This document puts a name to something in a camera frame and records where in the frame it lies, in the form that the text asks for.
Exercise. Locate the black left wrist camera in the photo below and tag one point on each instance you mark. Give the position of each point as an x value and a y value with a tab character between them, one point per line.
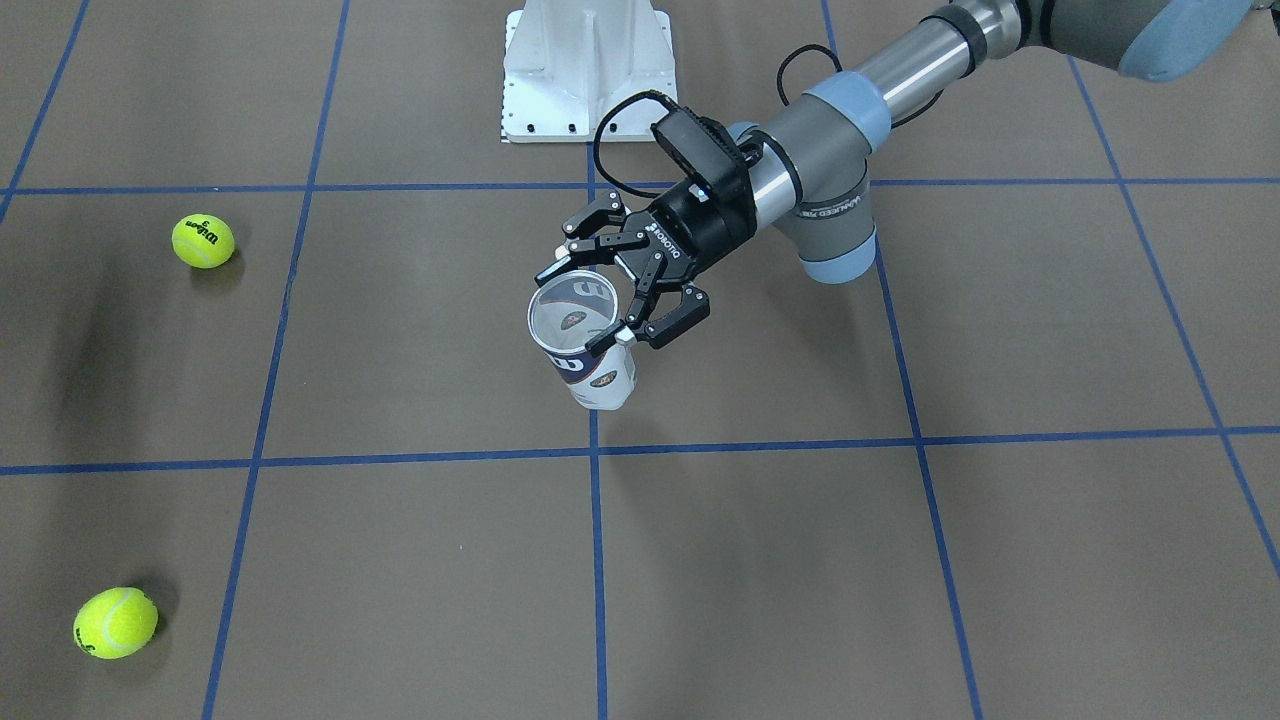
703	149

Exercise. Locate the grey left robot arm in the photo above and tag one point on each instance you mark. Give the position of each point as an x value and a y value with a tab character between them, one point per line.
806	169

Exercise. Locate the yellow Wilson tennis ball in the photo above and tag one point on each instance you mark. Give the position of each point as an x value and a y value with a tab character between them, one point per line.
203	241

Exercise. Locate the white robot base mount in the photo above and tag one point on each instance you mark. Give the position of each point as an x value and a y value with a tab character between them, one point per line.
568	63

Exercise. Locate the clear tennis ball can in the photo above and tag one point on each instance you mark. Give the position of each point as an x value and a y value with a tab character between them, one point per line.
565	315

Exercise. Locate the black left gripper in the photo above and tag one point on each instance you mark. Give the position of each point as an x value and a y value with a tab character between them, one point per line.
703	227

